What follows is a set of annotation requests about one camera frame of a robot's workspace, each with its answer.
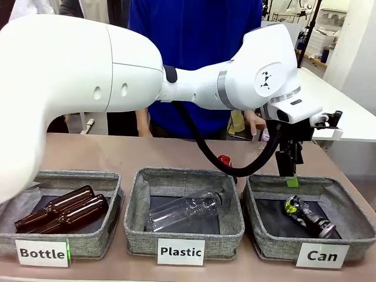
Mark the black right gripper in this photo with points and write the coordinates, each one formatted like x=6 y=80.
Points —
x=293 y=130

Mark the clear bottle with pink label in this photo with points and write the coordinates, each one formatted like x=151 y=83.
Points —
x=265 y=136

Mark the crushed black and green can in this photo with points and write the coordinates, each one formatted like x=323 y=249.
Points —
x=311 y=218

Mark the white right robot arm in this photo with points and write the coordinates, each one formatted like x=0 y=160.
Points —
x=73 y=64

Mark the person's right forearm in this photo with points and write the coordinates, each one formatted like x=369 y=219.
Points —
x=143 y=123

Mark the crushed red cola can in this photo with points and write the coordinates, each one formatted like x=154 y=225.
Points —
x=224 y=160

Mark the grey fabric basket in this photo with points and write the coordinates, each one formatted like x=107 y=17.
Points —
x=82 y=177
x=346 y=205
x=176 y=176

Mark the white Can label card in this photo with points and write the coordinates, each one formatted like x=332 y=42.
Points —
x=321 y=255

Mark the person's left hand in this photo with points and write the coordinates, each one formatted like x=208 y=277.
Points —
x=254 y=122

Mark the dark smartphone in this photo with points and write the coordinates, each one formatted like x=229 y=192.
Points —
x=243 y=137

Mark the white side table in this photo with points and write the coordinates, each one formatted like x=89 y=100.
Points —
x=337 y=97

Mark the dark blue flask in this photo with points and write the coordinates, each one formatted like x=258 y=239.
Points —
x=324 y=55

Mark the clear plastic bottle without label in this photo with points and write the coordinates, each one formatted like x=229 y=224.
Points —
x=182 y=210

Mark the black tripod stand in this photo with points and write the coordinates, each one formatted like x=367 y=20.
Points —
x=310 y=29

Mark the white Plastic label card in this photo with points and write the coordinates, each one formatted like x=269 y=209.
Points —
x=180 y=252

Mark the person in blue shirt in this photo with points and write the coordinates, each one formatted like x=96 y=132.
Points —
x=194 y=35

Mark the white furniture leg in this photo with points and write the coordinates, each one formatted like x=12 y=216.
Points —
x=87 y=124

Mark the brown glass bottle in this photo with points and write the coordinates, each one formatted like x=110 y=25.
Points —
x=70 y=198
x=88 y=207

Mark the person in white coat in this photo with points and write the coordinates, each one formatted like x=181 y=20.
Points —
x=94 y=11

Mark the white Bottle label card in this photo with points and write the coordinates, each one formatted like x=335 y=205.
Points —
x=41 y=253

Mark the wrist camera on white mount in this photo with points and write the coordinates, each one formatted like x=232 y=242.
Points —
x=326 y=120

